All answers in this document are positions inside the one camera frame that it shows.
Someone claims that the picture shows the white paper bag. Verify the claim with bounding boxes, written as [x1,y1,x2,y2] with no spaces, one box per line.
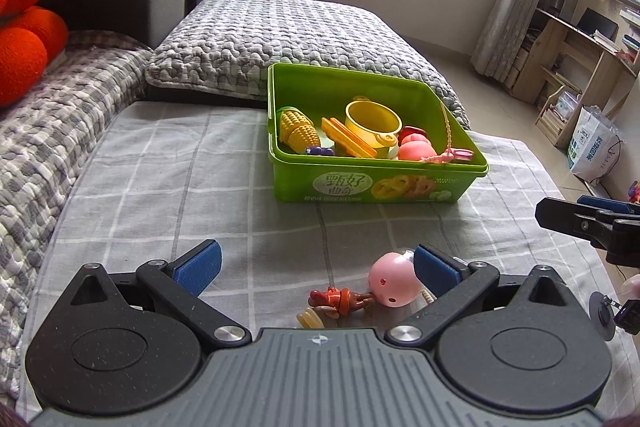
[567,105,623,183]

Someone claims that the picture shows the yellow toy corn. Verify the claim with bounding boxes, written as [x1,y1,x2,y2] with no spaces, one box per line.
[277,106,321,154]

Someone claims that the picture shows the purple toy grapes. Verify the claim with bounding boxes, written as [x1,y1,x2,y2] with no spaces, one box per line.
[306,145,335,156]

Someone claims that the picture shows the grey checked cloth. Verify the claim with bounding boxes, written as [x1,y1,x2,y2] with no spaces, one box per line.
[23,102,621,426]

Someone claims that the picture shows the green plastic storage box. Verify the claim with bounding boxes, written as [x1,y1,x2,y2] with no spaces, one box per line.
[268,64,489,204]

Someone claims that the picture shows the grey plaid sofa cover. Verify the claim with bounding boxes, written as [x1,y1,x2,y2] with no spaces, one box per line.
[1,30,152,402]

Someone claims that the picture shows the wooden shelf unit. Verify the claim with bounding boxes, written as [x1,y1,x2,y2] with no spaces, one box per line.
[504,0,639,150]

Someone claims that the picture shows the grey sofa armrest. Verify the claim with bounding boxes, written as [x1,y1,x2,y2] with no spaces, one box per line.
[38,0,186,48]

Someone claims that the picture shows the pink red-capped toy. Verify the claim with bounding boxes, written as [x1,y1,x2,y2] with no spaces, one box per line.
[398,126,428,145]

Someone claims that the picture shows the pink clear capsule ball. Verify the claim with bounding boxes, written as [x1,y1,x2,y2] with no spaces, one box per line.
[368,249,423,308]

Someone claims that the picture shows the red orange toy figure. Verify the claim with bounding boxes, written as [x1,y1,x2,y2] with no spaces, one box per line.
[308,286,375,320]

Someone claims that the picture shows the yellow toy pot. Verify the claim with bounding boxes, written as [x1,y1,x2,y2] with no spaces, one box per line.
[345,98,402,148]

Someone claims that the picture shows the orange pumpkin cushion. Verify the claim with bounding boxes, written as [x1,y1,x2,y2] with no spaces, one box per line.
[0,0,68,107]

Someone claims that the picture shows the grey quilted sofa cushion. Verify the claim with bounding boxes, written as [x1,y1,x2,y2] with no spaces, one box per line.
[144,0,470,128]

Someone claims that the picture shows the pink octopus toy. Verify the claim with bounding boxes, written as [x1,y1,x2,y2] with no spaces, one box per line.
[398,141,474,165]

